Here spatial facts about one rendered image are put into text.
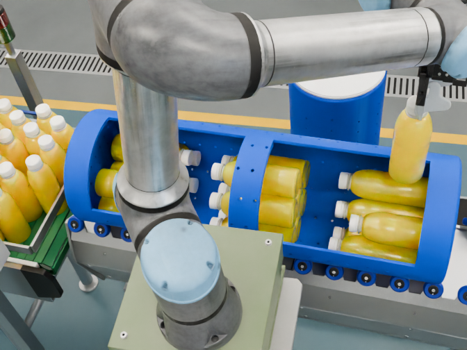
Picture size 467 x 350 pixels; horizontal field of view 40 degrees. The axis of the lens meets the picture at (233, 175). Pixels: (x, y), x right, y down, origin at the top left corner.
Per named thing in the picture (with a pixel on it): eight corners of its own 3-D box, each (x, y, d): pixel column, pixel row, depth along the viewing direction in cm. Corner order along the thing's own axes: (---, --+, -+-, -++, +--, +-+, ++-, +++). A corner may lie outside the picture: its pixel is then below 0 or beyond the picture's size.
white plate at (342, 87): (399, 46, 189) (399, 49, 190) (312, 25, 199) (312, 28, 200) (365, 107, 174) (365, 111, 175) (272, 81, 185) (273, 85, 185)
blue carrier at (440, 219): (436, 303, 147) (455, 251, 123) (89, 239, 169) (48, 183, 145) (447, 196, 161) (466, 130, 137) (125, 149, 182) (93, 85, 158)
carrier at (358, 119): (378, 221, 257) (312, 198, 267) (401, 48, 190) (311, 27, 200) (351, 278, 242) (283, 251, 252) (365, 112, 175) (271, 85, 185)
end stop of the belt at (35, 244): (36, 253, 165) (32, 246, 163) (33, 252, 165) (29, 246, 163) (97, 139, 189) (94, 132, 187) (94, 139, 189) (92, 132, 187)
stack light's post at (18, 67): (106, 256, 277) (14, 58, 193) (97, 255, 278) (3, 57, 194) (110, 248, 279) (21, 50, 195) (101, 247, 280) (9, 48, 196)
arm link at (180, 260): (170, 335, 103) (152, 300, 92) (142, 268, 110) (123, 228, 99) (239, 303, 105) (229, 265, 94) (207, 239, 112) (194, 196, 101)
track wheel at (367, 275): (377, 271, 148) (377, 268, 150) (357, 267, 149) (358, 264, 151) (374, 289, 149) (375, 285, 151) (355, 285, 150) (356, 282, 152)
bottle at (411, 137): (400, 190, 130) (411, 126, 116) (381, 167, 134) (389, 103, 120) (430, 178, 131) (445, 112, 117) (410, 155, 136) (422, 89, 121)
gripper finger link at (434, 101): (445, 132, 114) (454, 87, 108) (411, 128, 116) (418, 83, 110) (446, 122, 116) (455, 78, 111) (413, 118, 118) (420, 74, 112)
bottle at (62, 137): (65, 161, 191) (45, 117, 177) (89, 157, 192) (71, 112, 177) (65, 179, 187) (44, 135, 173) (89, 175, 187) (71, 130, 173)
